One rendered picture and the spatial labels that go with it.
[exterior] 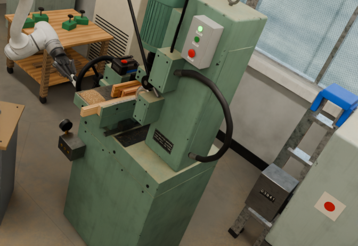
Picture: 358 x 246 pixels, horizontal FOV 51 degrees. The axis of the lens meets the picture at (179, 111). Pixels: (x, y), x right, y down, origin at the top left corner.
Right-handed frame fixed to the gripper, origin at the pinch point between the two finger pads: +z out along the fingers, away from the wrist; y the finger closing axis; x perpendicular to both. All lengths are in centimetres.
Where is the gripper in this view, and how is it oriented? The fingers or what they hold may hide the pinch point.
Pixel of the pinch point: (74, 80)
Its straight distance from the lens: 212.6
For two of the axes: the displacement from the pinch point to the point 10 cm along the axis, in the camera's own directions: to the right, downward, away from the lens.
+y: 6.8, -2.3, 7.0
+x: -5.0, 5.6, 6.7
